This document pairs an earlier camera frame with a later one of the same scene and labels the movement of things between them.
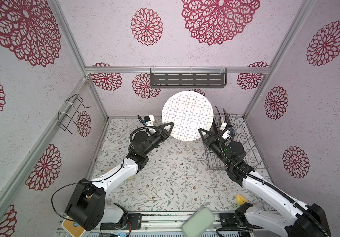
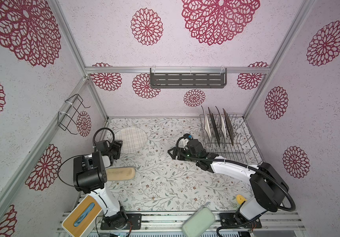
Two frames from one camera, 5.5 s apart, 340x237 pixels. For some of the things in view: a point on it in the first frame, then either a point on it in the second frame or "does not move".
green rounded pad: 200,220 does not move
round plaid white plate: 189,111 -> 134,139
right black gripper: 213,141 -> 177,150
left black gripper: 161,132 -> 116,145
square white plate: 223,125 does not move
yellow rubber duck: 240,200 does not move
